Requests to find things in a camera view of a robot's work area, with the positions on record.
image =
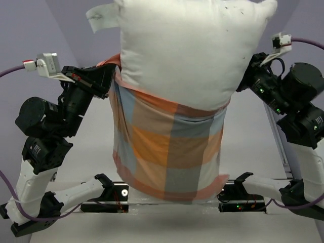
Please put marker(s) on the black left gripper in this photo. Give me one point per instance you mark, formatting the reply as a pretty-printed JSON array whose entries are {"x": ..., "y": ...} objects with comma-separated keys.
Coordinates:
[{"x": 96, "y": 78}]

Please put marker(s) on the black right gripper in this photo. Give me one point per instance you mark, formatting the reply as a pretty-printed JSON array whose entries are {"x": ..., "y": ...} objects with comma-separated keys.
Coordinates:
[{"x": 253, "y": 70}]

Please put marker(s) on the white pillow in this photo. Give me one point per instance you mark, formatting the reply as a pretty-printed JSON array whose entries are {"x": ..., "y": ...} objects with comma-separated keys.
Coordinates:
[{"x": 192, "y": 53}]

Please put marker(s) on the colourful checked pillowcase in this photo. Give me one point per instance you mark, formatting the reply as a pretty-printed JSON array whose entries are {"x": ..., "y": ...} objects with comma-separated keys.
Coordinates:
[{"x": 164, "y": 149}]

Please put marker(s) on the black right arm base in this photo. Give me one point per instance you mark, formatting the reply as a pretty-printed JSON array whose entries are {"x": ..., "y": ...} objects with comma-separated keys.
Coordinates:
[{"x": 233, "y": 200}]

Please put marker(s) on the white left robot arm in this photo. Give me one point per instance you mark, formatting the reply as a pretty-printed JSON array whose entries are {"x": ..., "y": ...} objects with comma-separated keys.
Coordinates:
[{"x": 32, "y": 208}]

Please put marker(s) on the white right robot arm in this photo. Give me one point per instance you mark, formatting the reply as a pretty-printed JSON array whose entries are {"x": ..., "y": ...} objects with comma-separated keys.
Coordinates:
[{"x": 304, "y": 197}]

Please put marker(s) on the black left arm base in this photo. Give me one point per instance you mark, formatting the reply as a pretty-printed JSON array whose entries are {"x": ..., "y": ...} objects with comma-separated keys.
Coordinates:
[{"x": 114, "y": 198}]

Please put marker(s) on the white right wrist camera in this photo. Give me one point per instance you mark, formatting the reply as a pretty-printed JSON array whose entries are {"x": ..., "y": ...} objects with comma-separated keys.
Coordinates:
[{"x": 281, "y": 44}]

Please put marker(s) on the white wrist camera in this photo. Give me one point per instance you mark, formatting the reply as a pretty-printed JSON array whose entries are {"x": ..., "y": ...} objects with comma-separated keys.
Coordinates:
[
  {"x": 47, "y": 65},
  {"x": 281, "y": 44}
]

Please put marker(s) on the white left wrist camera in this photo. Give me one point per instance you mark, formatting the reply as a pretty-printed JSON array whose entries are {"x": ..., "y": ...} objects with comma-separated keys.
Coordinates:
[{"x": 47, "y": 65}]

